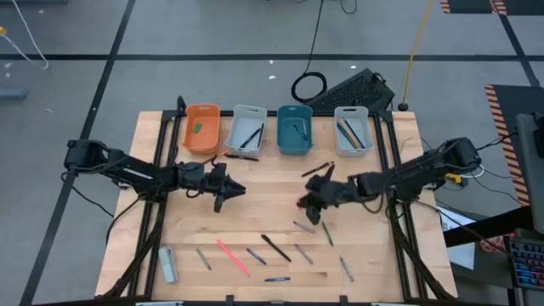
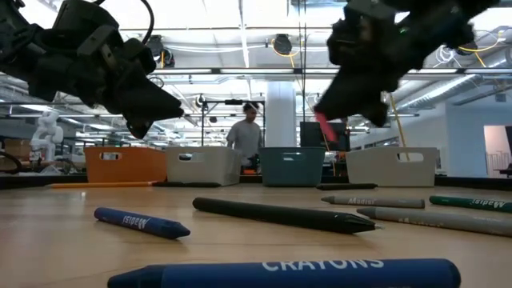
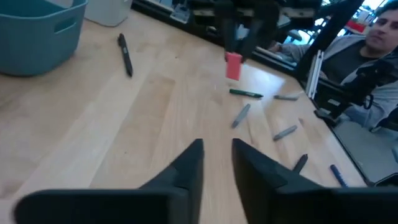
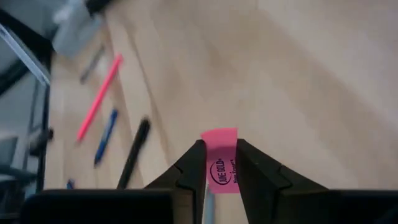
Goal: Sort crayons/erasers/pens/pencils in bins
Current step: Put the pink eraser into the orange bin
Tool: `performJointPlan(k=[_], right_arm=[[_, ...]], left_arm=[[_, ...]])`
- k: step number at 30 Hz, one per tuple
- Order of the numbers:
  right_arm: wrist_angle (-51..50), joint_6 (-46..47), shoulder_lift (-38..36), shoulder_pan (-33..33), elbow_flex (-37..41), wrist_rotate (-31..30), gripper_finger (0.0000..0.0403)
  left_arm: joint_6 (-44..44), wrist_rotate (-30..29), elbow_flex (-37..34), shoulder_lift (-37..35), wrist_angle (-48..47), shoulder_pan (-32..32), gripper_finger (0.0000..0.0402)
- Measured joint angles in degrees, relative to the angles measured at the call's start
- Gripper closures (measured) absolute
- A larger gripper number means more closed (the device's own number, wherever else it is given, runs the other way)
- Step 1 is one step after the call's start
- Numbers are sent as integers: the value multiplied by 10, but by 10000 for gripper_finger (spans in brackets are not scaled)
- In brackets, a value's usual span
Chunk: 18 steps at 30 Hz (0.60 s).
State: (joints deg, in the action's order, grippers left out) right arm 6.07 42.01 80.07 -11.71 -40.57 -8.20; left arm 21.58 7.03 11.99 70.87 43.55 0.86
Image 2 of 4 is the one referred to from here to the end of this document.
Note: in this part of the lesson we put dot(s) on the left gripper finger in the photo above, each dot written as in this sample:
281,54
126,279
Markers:
139,126
150,102

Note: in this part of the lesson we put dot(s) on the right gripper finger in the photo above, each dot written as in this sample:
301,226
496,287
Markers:
348,98
376,116

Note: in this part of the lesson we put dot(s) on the pink eraser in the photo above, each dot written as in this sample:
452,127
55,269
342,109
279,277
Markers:
326,127

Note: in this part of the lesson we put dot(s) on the orange pencil with pink eraser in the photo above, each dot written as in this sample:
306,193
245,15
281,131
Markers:
100,184

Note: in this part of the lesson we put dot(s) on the black pen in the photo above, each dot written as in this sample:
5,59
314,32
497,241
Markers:
188,185
280,214
348,186

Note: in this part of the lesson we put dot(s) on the light grey plastic bin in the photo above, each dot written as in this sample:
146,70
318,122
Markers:
390,172
204,170

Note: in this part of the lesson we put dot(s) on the teal plastic bin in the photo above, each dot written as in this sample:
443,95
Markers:
292,170

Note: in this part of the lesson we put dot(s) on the dark green wax crayon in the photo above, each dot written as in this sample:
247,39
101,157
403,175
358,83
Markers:
472,203

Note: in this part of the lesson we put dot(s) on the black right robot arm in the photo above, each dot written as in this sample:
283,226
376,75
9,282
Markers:
448,20

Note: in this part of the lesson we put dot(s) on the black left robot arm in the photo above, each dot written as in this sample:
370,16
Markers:
20,36

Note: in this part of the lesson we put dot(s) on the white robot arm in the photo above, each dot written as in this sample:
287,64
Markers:
48,132

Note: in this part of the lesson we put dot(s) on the orange plastic bin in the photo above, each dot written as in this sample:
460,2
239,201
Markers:
128,166

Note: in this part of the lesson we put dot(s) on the black monitor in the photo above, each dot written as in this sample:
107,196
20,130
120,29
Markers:
306,138

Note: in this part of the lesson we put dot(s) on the white round column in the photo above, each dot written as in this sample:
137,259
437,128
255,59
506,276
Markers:
281,116

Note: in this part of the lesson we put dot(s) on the grey wax crayon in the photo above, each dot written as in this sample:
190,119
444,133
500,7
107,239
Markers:
372,201
440,221

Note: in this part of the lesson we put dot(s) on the blue wax crayon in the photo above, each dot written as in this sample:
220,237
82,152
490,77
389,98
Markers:
140,222
300,276

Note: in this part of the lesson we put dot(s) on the person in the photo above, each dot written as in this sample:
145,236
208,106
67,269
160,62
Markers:
245,138

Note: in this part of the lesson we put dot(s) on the cardboard box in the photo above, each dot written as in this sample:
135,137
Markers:
16,154

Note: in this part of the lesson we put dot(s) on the silver ventilation duct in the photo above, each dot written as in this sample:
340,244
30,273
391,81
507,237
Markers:
440,93

